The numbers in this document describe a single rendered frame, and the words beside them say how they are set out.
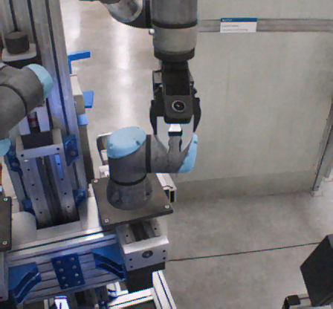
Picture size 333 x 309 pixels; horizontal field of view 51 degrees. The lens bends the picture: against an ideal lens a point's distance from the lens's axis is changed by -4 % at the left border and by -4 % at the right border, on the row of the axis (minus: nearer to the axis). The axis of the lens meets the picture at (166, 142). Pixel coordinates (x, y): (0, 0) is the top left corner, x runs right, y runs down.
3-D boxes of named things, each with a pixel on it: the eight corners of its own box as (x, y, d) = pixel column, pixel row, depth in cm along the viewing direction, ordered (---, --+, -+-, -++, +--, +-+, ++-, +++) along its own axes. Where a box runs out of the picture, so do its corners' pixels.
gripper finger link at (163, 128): (166, 139, 77) (169, 100, 71) (169, 156, 72) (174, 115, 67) (151, 139, 76) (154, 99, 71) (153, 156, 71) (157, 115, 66)
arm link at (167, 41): (201, 28, 57) (149, 30, 56) (200, 56, 59) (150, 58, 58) (192, 15, 63) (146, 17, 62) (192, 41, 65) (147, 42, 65)
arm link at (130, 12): (111, -8, 107) (69, -57, 59) (147, -8, 107) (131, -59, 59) (111, 30, 110) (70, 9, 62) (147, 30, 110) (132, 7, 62)
